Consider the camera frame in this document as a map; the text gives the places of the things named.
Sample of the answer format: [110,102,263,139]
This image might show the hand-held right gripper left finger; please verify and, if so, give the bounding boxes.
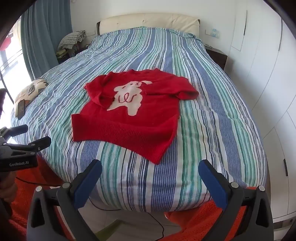
[26,159,102,241]

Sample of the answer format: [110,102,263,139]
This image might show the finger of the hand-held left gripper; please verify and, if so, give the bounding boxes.
[4,136,52,155]
[0,124,28,140]

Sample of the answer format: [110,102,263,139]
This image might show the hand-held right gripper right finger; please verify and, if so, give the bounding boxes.
[198,159,274,241]

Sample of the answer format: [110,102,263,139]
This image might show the red sweater with cream figure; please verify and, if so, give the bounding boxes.
[71,68,200,165]

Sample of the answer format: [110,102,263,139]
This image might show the person's left hand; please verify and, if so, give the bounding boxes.
[0,172,18,204]

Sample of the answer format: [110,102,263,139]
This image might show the orange rug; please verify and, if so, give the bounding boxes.
[9,155,257,241]

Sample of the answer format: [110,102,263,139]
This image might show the beige patterned cushion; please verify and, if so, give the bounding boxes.
[14,78,49,118]

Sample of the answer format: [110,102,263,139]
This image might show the striped bed sheet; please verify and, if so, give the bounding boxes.
[10,26,267,212]

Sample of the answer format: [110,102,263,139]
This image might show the black window railing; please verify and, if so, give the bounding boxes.
[0,53,14,105]

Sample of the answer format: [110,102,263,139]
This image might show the blue curtain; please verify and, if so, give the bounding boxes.
[20,5,73,80]

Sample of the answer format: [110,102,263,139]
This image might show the patterned folded cloth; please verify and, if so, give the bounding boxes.
[57,30,86,50]

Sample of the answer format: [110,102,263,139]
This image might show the white wardrobe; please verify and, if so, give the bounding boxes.
[228,5,296,220]

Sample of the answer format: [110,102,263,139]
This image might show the cream padded headboard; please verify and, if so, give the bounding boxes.
[97,12,201,37]

